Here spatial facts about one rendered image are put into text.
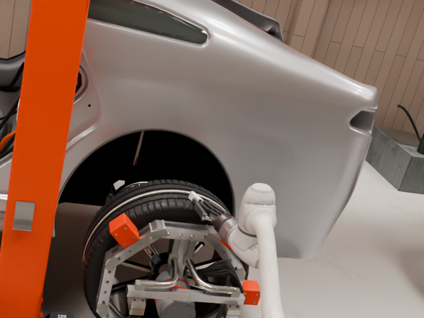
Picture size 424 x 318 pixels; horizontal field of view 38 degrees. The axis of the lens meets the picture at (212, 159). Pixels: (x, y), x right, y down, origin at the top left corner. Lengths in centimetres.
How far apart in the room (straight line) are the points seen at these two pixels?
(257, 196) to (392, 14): 541
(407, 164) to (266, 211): 484
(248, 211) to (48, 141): 67
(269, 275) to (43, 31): 98
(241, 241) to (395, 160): 497
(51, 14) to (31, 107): 30
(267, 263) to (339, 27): 527
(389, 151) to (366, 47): 120
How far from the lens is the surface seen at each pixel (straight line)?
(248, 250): 204
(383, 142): 716
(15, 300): 231
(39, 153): 202
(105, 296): 235
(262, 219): 193
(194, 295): 216
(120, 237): 221
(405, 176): 675
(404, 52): 739
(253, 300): 248
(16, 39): 628
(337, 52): 701
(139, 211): 227
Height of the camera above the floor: 217
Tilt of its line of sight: 21 degrees down
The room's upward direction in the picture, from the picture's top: 14 degrees clockwise
